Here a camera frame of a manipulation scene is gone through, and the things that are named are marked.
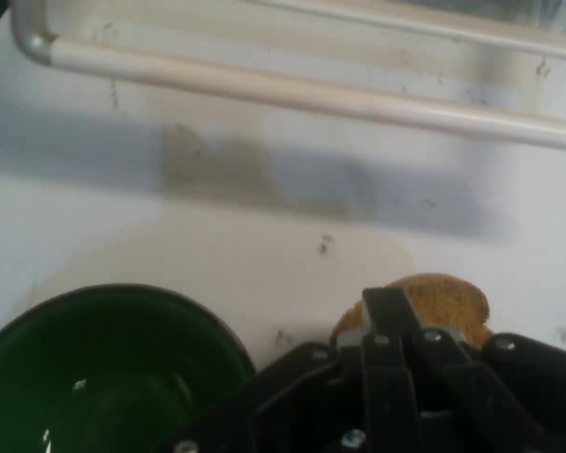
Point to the dark green bowl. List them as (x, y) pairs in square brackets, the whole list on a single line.
[(99, 368)]

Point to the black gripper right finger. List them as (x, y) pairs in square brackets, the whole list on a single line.
[(514, 377)]

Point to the white metal tube frame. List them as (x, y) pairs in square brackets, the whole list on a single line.
[(283, 89)]

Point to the brown toast bread slice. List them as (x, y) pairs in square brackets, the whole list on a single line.
[(453, 299)]

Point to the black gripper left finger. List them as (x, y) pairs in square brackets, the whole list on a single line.
[(311, 387)]

